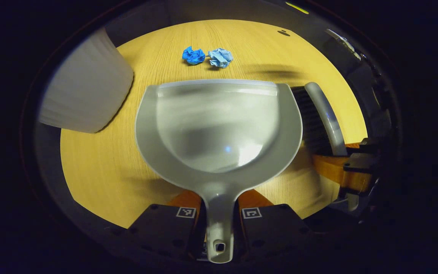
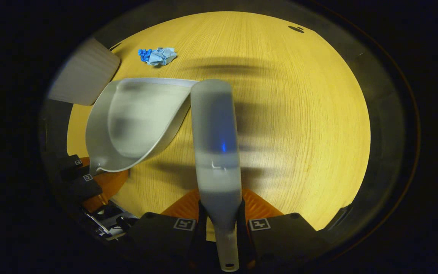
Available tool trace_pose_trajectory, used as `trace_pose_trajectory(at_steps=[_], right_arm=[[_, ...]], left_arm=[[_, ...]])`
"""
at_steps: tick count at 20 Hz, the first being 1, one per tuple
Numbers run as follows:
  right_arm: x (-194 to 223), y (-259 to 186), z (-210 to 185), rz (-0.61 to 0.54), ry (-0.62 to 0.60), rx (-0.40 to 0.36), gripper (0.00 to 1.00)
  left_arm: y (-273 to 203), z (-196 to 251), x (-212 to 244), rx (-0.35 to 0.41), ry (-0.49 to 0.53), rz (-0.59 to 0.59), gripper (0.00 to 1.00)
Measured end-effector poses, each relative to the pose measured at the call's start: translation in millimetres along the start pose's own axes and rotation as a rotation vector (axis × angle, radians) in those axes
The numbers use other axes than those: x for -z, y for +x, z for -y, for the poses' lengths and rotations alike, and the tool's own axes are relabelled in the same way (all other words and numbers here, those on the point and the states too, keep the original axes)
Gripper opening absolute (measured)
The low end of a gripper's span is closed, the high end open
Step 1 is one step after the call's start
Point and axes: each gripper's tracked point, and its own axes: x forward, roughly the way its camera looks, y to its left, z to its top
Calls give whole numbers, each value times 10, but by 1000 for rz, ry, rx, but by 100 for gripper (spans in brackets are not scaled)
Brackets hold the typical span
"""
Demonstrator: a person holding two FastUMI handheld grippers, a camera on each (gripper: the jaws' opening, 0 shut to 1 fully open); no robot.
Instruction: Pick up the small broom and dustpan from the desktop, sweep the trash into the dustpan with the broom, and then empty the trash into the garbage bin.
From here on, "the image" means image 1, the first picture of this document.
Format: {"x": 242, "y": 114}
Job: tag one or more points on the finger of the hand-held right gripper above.
{"x": 367, "y": 146}
{"x": 333, "y": 167}

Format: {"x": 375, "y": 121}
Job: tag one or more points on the small grey broom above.
{"x": 327, "y": 114}

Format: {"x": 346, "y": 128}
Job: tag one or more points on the dark blue paper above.
{"x": 193, "y": 56}

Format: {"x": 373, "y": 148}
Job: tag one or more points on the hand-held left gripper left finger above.
{"x": 165, "y": 228}

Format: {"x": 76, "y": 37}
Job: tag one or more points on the grey dustpan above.
{"x": 219, "y": 129}

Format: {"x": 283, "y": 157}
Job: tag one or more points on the white garbage bin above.
{"x": 86, "y": 87}

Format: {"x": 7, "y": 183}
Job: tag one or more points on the light blue paper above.
{"x": 221, "y": 58}

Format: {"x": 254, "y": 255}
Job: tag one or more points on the wooden desktop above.
{"x": 101, "y": 171}

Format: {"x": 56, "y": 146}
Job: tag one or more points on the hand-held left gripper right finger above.
{"x": 272, "y": 228}

